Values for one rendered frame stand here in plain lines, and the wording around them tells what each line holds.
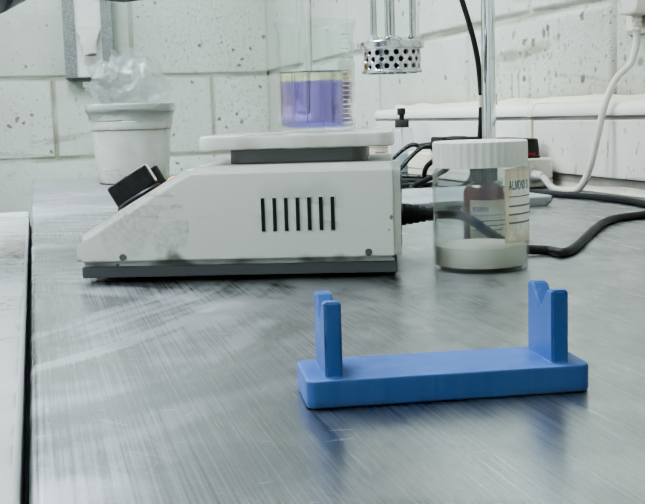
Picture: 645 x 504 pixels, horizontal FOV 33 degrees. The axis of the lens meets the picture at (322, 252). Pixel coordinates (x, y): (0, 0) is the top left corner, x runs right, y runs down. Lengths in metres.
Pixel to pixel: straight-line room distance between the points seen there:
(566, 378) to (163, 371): 0.16
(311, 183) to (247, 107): 2.54
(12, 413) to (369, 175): 0.32
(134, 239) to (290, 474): 0.38
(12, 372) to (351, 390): 0.15
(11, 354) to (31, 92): 2.65
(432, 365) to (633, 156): 0.86
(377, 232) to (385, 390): 0.29
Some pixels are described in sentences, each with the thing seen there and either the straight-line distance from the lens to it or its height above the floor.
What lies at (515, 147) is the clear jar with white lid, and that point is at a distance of 0.66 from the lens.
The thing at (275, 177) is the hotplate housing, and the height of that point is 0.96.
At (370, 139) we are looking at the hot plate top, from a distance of 0.65.
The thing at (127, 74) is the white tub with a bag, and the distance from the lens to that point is 1.71.
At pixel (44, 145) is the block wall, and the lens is 3.12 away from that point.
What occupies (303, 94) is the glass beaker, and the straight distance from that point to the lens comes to 0.68.
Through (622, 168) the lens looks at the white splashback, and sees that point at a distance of 1.24.
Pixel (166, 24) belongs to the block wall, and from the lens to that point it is 3.15.
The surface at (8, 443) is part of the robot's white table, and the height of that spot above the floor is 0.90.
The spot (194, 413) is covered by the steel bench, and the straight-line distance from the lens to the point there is 0.37.
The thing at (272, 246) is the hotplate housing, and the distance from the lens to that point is 0.65.
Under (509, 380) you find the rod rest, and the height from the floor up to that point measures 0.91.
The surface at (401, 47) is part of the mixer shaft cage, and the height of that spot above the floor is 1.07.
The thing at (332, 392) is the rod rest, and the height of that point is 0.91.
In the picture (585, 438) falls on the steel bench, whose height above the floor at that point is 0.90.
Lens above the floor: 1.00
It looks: 7 degrees down
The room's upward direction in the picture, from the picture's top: 2 degrees counter-clockwise
